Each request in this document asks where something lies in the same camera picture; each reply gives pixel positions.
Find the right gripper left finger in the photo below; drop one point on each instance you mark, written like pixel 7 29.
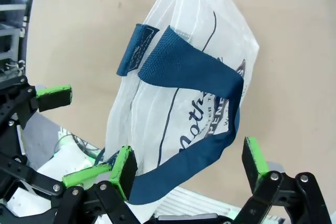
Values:
pixel 123 174

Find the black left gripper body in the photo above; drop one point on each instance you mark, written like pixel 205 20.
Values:
pixel 9 140

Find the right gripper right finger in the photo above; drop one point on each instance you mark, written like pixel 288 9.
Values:
pixel 256 163

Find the metal equipment rack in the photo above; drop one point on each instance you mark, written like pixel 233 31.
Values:
pixel 13 24

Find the white ribbed panel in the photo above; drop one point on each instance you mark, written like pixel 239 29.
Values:
pixel 199 200

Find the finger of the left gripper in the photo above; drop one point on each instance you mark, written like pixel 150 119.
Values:
pixel 53 96
pixel 86 174

